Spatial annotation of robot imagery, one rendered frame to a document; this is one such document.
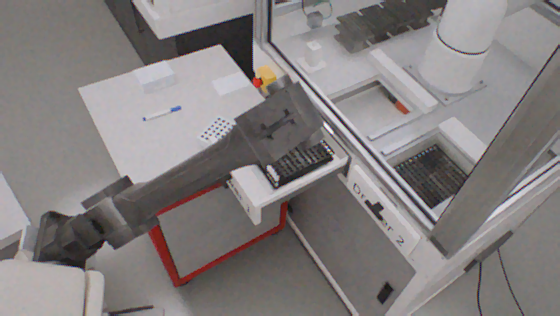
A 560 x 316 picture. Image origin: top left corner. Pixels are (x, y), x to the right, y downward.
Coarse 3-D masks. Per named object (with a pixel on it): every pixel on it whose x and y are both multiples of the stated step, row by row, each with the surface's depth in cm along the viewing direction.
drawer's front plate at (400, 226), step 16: (352, 176) 129; (368, 176) 124; (352, 192) 133; (368, 192) 125; (368, 208) 129; (384, 208) 121; (384, 224) 124; (400, 224) 117; (400, 240) 120; (416, 240) 114
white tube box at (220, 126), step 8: (216, 120) 148; (224, 120) 148; (208, 128) 145; (216, 128) 147; (224, 128) 147; (200, 136) 143; (208, 136) 143; (216, 136) 143; (200, 144) 144; (208, 144) 141
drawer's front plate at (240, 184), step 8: (240, 176) 119; (232, 184) 125; (240, 184) 117; (240, 192) 121; (248, 192) 116; (240, 200) 125; (248, 200) 117; (256, 200) 115; (256, 208) 114; (256, 216) 118; (256, 224) 121
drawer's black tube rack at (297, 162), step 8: (320, 144) 134; (288, 152) 134; (296, 152) 130; (304, 152) 134; (312, 152) 132; (320, 152) 131; (328, 152) 132; (280, 160) 128; (288, 160) 131; (296, 160) 131; (304, 160) 129; (312, 160) 129; (320, 160) 130; (328, 160) 134; (272, 168) 125; (280, 168) 129; (288, 168) 130; (296, 168) 127; (304, 168) 127; (312, 168) 131; (280, 176) 127; (288, 176) 128; (296, 176) 128; (272, 184) 125; (280, 184) 126
